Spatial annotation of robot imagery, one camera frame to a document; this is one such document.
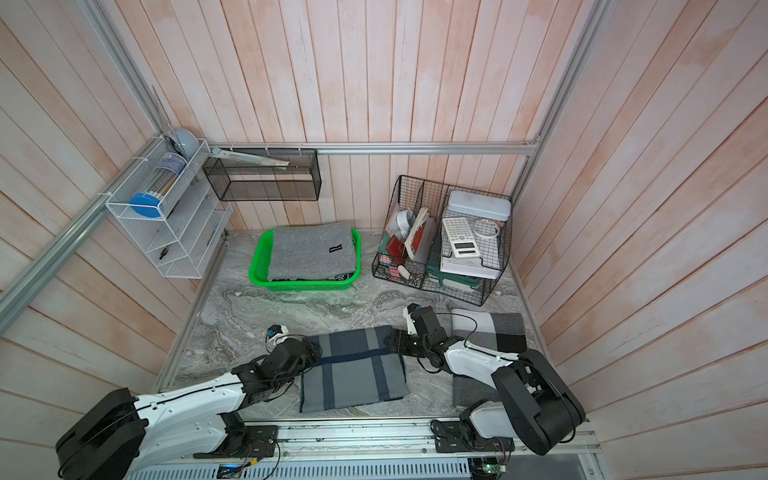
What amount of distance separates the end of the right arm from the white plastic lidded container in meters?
0.43

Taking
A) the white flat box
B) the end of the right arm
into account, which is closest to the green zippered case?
the white flat box

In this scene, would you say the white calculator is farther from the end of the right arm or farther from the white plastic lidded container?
the end of the right arm

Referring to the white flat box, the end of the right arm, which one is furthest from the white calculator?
the end of the right arm

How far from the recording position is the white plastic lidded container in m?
0.97

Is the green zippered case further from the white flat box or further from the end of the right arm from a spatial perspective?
the end of the right arm

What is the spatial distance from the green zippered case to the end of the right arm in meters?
0.21

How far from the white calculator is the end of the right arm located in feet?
0.79

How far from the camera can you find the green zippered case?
3.02 feet

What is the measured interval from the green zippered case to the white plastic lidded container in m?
0.22
